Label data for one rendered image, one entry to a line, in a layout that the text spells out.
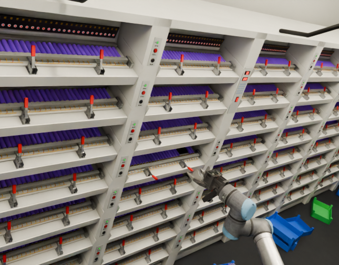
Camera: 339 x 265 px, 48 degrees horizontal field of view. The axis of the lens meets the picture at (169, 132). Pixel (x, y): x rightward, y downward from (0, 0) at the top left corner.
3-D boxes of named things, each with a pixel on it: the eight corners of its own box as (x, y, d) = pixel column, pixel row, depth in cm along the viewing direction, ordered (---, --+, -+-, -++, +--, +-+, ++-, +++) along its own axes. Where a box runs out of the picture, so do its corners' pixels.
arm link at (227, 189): (234, 202, 182) (221, 206, 176) (226, 196, 185) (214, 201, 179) (240, 187, 179) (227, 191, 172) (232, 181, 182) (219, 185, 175)
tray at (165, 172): (201, 169, 231) (209, 159, 225) (121, 188, 190) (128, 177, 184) (184, 143, 240) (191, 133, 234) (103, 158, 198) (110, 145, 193)
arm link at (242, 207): (241, 224, 169) (249, 206, 165) (221, 208, 176) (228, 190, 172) (253, 219, 175) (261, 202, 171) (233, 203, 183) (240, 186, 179)
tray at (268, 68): (298, 82, 254) (311, 66, 246) (245, 82, 213) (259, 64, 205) (278, 62, 263) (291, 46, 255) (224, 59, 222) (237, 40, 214)
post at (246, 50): (172, 267, 274) (267, 33, 200) (162, 272, 268) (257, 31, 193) (155, 248, 286) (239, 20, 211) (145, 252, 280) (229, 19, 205)
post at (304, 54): (230, 239, 322) (326, 41, 247) (224, 242, 316) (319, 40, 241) (214, 224, 334) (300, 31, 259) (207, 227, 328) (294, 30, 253)
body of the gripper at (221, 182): (214, 167, 188) (232, 181, 181) (209, 182, 192) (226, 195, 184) (204, 170, 183) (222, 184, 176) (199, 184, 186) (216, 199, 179)
